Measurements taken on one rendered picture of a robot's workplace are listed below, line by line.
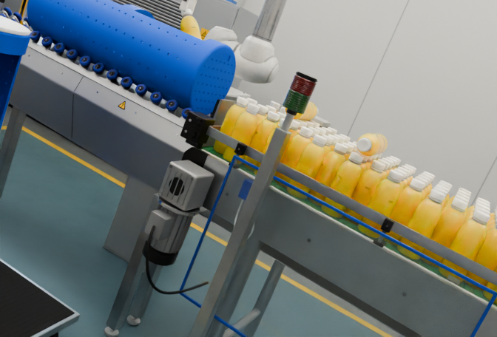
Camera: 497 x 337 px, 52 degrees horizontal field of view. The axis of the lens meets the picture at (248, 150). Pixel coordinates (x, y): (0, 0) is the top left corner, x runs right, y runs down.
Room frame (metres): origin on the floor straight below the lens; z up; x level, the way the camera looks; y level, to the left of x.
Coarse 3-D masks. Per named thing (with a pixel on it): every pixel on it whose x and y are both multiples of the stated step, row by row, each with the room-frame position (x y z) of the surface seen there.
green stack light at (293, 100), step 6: (288, 90) 1.35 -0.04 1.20; (288, 96) 1.34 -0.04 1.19; (294, 96) 1.33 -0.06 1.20; (300, 96) 1.33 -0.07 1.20; (306, 96) 1.34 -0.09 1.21; (288, 102) 1.34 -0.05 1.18; (294, 102) 1.33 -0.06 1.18; (300, 102) 1.33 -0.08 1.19; (306, 102) 1.34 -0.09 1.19; (288, 108) 1.33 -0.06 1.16; (294, 108) 1.33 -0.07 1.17; (300, 108) 1.34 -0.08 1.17
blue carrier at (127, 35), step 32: (32, 0) 2.07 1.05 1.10; (64, 0) 2.02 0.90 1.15; (96, 0) 2.00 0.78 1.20; (64, 32) 2.00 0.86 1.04; (96, 32) 1.92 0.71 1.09; (128, 32) 1.88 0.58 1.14; (160, 32) 1.86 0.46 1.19; (128, 64) 1.87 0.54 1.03; (160, 64) 1.80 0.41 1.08; (192, 64) 1.76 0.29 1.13; (224, 64) 1.89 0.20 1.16; (192, 96) 1.77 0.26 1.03; (224, 96) 1.98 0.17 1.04
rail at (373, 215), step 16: (288, 176) 1.50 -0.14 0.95; (304, 176) 1.48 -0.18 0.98; (320, 192) 1.45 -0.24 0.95; (336, 192) 1.44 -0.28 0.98; (352, 208) 1.41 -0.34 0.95; (368, 208) 1.40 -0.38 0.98; (400, 224) 1.36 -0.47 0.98; (416, 240) 1.34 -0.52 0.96; (432, 240) 1.33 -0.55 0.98; (448, 256) 1.31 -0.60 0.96; (464, 256) 1.29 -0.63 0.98; (480, 272) 1.27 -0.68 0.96
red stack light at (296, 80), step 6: (294, 78) 1.35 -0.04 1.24; (300, 78) 1.34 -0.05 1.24; (294, 84) 1.34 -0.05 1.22; (300, 84) 1.33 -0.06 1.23; (306, 84) 1.33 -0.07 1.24; (312, 84) 1.34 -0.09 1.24; (294, 90) 1.34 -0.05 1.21; (300, 90) 1.33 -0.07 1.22; (306, 90) 1.33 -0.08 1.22; (312, 90) 1.35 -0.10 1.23
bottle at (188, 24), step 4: (184, 16) 1.94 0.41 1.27; (188, 16) 1.93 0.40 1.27; (192, 16) 1.94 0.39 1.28; (184, 20) 1.92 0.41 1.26; (188, 20) 1.92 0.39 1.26; (192, 20) 1.92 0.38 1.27; (180, 24) 1.93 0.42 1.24; (184, 24) 1.91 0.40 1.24; (188, 24) 1.91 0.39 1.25; (192, 24) 1.91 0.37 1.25; (196, 24) 1.93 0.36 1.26; (180, 28) 1.93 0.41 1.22; (184, 28) 1.91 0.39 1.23; (188, 28) 1.91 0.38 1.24; (192, 28) 1.91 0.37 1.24; (196, 28) 1.92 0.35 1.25; (184, 32) 1.91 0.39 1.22; (188, 32) 1.90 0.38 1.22; (192, 32) 1.91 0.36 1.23; (196, 32) 1.91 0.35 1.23; (196, 36) 1.91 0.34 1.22; (200, 36) 1.93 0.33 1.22
